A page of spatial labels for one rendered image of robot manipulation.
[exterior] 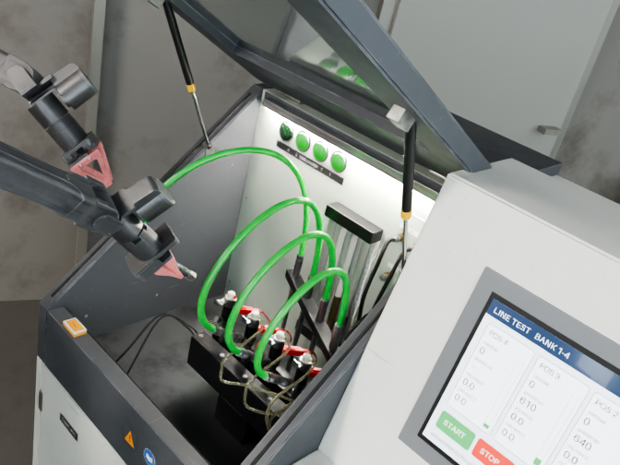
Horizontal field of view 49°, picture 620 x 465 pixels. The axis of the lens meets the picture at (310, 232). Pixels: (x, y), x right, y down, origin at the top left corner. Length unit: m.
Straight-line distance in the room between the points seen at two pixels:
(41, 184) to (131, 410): 0.55
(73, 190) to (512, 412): 0.77
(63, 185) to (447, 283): 0.64
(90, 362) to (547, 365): 0.92
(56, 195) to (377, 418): 0.67
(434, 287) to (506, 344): 0.16
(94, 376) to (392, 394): 0.64
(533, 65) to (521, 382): 2.69
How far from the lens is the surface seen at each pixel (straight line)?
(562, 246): 1.09
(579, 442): 1.12
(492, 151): 1.53
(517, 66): 3.61
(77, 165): 1.37
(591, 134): 4.23
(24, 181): 1.06
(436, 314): 1.18
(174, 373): 1.69
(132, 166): 3.03
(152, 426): 1.39
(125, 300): 1.77
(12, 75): 1.41
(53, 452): 1.88
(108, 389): 1.49
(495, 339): 1.13
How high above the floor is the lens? 1.93
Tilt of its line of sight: 27 degrees down
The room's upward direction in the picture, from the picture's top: 14 degrees clockwise
